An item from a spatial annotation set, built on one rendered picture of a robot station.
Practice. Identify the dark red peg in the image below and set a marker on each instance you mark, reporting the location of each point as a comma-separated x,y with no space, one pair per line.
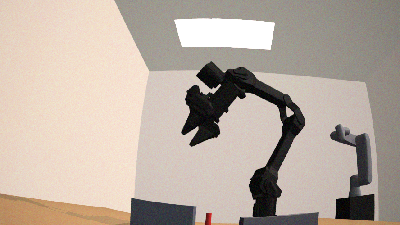
208,219

